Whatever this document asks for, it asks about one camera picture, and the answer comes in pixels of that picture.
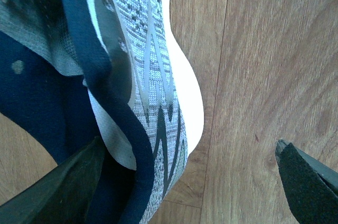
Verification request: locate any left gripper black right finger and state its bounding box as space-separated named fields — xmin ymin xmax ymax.
xmin=275 ymin=139 xmax=337 ymax=223

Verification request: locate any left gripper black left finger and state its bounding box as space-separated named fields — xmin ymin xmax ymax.
xmin=1 ymin=137 xmax=105 ymax=223

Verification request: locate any grey knit sneaker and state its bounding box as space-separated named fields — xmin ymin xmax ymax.
xmin=1 ymin=0 xmax=204 ymax=223

